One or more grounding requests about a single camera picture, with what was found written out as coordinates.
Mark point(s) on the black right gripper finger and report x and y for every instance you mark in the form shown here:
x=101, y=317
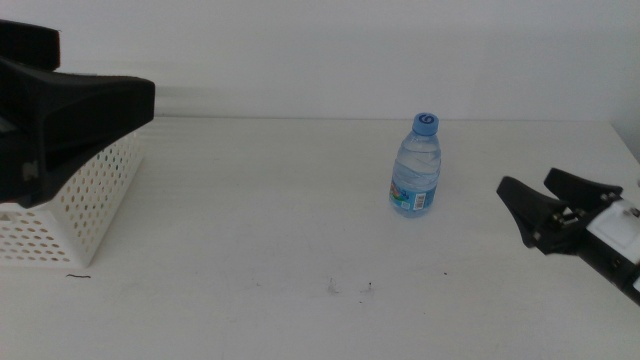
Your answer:
x=580, y=190
x=530, y=207

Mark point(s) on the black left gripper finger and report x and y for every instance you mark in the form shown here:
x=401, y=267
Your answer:
x=30, y=45
x=75, y=115

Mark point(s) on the clear water bottle blue cap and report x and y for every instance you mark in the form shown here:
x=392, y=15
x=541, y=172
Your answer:
x=415, y=170

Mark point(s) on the white perforated plastic basket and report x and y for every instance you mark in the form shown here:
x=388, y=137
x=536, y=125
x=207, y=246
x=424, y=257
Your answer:
x=90, y=200

